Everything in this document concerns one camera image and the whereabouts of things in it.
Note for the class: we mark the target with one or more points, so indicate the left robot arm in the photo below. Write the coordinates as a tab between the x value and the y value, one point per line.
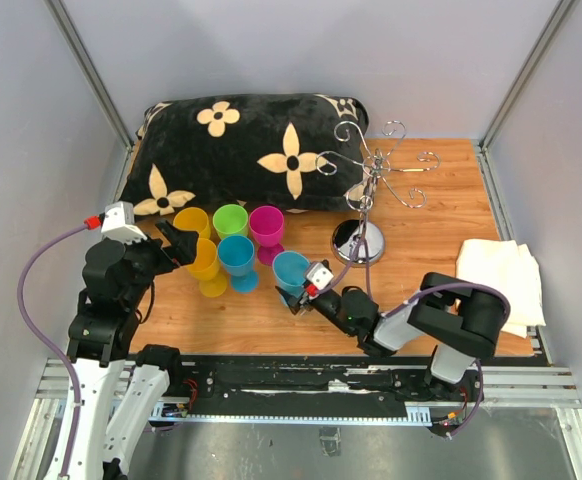
102	437

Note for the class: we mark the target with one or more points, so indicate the chrome wine glass rack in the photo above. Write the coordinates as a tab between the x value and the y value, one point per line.
360	242

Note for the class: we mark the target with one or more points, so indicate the green plastic goblet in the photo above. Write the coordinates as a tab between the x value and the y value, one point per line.
230	220

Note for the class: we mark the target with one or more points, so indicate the yellow plastic goblet rear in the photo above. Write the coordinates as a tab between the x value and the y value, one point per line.
193	219

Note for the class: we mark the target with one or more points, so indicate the yellow plastic goblet front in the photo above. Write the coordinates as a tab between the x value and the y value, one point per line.
206	269

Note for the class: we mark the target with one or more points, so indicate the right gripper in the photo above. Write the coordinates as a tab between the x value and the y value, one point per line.
292	300

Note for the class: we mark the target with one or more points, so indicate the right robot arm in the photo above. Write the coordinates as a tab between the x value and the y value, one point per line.
464	318

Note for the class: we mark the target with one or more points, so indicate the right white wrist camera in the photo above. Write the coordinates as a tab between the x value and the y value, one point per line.
316	281

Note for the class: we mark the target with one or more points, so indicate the right aluminium frame post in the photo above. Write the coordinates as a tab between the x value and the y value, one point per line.
545	39

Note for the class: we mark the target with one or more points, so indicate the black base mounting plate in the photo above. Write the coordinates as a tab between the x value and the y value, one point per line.
311	389

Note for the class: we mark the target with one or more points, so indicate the left aluminium frame post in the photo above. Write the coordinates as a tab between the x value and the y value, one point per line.
65	24

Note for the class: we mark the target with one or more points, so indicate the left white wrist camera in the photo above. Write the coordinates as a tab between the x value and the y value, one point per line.
117	223

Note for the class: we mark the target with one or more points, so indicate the white folded cloth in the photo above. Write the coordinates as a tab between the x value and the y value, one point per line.
511	269

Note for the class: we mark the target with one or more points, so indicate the yellow plastic goblet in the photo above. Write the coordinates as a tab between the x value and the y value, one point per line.
193	219
206	269

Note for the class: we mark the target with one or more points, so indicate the aluminium frame post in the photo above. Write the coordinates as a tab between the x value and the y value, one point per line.
545	39
65	24

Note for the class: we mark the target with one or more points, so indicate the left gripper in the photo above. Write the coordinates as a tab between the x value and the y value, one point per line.
181	251

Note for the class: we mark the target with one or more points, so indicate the black floral plush pillow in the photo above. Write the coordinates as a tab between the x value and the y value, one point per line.
297	152

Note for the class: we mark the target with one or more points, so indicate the magenta plastic goblet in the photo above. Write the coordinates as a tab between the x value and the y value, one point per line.
266	224

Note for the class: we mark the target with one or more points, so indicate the blue plastic goblet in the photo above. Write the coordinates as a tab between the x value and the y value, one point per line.
237	256
289	268

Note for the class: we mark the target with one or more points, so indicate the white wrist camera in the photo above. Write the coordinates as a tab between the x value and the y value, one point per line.
117	223
316	281

